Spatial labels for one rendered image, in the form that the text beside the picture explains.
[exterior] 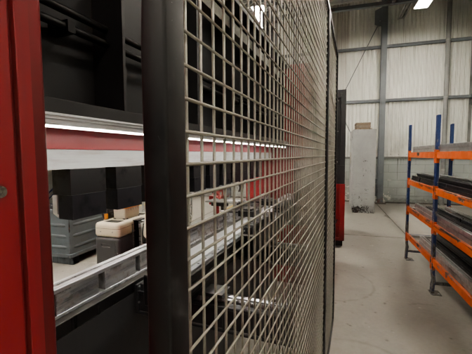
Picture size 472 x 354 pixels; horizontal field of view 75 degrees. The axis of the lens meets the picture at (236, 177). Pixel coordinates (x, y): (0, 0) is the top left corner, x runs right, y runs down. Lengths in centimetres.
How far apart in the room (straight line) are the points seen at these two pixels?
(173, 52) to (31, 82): 17
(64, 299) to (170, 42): 105
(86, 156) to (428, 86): 944
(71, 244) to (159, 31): 430
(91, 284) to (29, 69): 98
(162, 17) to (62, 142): 90
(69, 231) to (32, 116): 410
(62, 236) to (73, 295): 331
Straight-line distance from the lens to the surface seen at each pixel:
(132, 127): 101
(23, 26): 37
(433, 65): 1012
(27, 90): 35
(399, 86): 984
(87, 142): 116
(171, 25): 23
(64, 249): 454
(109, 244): 287
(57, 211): 117
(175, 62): 22
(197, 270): 116
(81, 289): 123
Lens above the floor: 138
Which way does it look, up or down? 4 degrees down
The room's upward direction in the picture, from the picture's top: straight up
